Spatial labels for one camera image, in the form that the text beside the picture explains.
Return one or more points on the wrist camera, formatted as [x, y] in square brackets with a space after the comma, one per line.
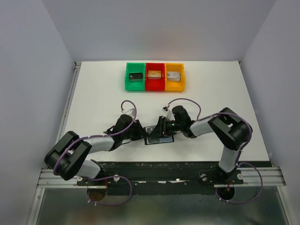
[131, 112]
[167, 113]

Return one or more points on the black credit card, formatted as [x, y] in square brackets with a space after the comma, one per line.
[135, 77]

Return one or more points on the aluminium frame rail left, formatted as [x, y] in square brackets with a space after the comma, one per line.
[39, 193]

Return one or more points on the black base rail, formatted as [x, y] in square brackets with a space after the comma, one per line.
[161, 178]

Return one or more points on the gold credit card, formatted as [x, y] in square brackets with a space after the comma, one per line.
[154, 74]

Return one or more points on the green plastic bin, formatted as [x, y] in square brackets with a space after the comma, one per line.
[134, 67]

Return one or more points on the black leather card holder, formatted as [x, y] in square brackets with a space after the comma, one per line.
[158, 140]

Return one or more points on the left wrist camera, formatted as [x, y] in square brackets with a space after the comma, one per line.
[131, 112]

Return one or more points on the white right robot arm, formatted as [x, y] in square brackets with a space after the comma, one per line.
[231, 129]

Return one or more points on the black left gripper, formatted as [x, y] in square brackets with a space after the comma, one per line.
[141, 132]

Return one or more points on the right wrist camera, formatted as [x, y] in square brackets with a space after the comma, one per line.
[167, 113]

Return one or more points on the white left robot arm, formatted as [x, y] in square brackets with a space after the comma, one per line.
[68, 157]

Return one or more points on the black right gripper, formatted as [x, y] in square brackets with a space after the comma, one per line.
[160, 129]

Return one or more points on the red plastic bin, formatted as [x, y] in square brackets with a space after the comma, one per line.
[155, 84]

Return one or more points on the grey credit card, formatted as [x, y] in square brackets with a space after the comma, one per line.
[150, 130]

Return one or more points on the silver credit card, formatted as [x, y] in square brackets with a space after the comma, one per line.
[173, 76]

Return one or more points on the yellow plastic bin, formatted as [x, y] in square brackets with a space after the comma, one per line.
[175, 86]

